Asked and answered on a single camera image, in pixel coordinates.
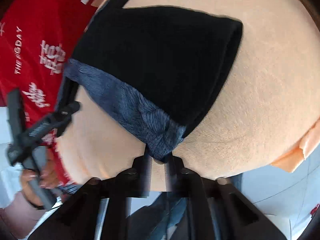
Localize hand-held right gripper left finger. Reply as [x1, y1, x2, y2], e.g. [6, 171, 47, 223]
[27, 154, 152, 240]

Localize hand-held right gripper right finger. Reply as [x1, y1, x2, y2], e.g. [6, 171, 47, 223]
[166, 154, 286, 240]

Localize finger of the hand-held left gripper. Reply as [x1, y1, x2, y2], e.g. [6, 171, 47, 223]
[56, 79, 79, 111]
[27, 101, 81, 140]

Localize black pants with blue waistband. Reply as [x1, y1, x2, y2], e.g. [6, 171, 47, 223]
[54, 5, 244, 163]

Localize person's left hand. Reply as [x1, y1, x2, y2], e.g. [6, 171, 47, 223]
[21, 155, 67, 205]

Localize person's blue jeans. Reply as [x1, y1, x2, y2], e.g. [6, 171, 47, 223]
[125, 174, 243, 240]

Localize red printed cloth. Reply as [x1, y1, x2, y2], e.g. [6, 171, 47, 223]
[0, 0, 122, 195]

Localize peach blanket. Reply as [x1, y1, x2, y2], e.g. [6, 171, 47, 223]
[56, 0, 320, 193]

